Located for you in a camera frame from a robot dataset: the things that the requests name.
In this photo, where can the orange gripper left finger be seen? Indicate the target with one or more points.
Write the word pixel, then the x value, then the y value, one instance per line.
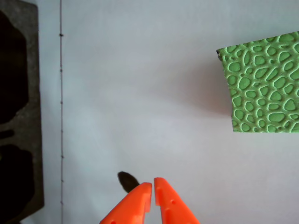
pixel 135 205

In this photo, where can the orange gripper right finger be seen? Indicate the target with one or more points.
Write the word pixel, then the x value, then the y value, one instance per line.
pixel 172 207

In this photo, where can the green textured foam block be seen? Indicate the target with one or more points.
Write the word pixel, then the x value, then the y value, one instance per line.
pixel 264 86

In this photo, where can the black dot mark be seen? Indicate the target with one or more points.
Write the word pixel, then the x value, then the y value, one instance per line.
pixel 126 179

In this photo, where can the white paper sheet black frame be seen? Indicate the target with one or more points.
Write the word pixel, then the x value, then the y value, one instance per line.
pixel 140 93

